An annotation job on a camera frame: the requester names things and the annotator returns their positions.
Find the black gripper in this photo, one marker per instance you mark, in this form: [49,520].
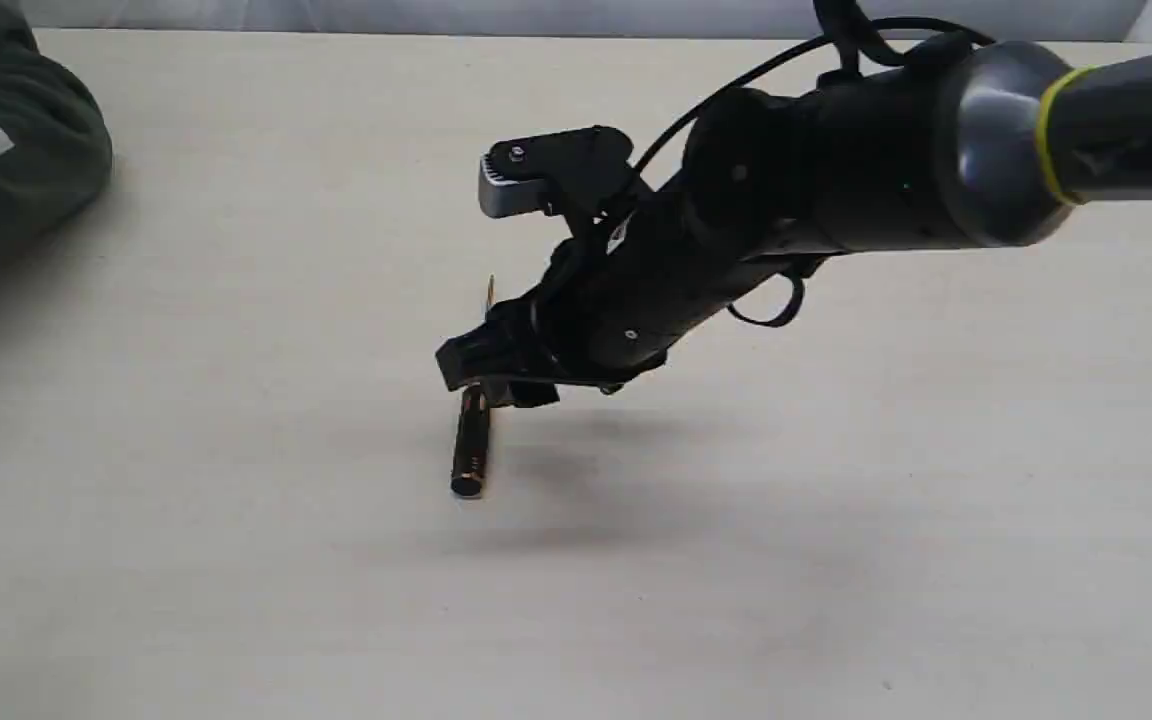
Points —
[667,273]

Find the black gold screwdriver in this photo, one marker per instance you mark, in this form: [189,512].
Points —
[472,445]

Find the dark green sleeved forearm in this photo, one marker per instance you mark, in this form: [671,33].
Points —
[56,150]

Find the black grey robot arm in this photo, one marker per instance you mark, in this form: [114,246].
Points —
[951,147]

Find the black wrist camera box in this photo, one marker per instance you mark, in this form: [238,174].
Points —
[579,171]

